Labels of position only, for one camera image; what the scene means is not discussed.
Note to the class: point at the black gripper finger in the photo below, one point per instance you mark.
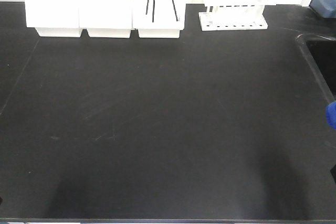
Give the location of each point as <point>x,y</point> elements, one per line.
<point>333,173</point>

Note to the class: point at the blue cloth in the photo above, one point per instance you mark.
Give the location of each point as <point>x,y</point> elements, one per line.
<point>331,114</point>

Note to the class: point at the black sink basin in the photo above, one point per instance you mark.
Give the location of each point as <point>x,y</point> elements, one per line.
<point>319,53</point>

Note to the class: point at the white test tube rack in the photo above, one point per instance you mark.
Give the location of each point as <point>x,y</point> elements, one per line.
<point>224,15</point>

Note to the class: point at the white bin right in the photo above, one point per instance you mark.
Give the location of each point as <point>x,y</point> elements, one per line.
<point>165,25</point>

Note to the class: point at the white bin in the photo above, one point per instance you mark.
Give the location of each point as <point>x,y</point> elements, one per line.
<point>106,18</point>
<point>165,25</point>
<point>53,18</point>

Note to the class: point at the white bin middle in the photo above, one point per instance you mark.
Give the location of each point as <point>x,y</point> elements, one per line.
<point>106,18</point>

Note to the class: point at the white bin left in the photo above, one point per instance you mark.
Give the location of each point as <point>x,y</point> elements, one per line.
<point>53,18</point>

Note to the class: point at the black wire tripod stand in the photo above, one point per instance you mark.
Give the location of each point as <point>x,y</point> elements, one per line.
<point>160,7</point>

